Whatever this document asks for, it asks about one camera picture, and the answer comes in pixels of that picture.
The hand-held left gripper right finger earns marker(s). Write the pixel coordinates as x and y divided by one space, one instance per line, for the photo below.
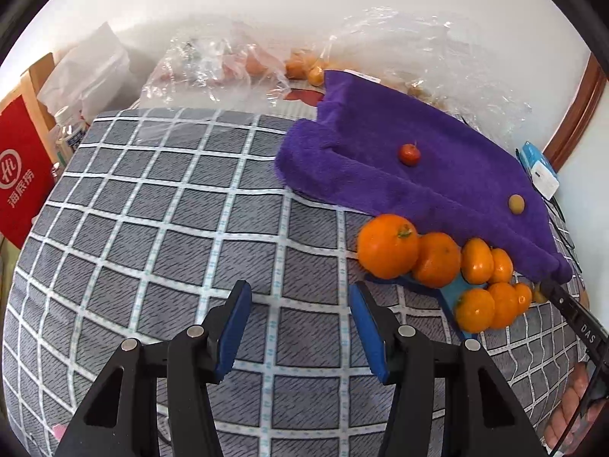
368 333

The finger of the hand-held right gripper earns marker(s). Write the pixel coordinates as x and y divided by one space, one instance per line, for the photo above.
571 312

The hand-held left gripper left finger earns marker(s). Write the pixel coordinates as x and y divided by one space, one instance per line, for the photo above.
238 323

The small brown longan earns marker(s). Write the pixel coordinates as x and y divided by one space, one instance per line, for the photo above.
539 294
516 203

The small tangerine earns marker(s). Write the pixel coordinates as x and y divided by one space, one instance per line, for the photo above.
504 305
525 297
503 266

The large round orange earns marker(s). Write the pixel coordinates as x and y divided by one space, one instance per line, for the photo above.
388 246

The medium tangerine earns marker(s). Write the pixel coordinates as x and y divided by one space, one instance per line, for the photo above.
473 310

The medium round orange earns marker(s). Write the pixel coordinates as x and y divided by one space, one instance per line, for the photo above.
437 259

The oval orange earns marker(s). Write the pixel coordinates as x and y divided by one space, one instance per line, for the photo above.
477 261

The person's right hand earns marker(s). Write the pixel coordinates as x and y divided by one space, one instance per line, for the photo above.
564 414

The white charger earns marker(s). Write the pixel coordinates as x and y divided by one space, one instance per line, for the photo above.
546 178

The grey checked blanket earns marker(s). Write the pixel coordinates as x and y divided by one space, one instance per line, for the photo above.
142 223

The purple towel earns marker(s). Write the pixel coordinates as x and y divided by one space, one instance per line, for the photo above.
428 190

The blue and white box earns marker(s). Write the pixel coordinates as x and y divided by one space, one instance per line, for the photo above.
530 154

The small red fruit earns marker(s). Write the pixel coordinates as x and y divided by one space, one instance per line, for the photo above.
408 154

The small pink object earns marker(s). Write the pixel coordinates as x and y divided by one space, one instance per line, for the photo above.
58 431

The fruit print box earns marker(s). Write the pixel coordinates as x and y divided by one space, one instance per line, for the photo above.
304 97

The pile of bagged longans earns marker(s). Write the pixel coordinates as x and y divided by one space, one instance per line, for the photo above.
426 95

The clear plastic bottle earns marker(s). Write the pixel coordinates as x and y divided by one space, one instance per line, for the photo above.
71 135

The red bag with white print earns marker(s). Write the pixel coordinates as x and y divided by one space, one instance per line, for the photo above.
24 190

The pile of bagged tangerines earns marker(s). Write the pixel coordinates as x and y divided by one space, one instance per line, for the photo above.
297 66

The white plastic bag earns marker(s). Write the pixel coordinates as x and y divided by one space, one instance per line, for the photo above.
90 66

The large clear plastic bag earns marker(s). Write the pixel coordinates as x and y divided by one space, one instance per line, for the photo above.
404 38

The brown wooden door frame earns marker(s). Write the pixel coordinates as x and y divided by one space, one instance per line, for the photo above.
580 109

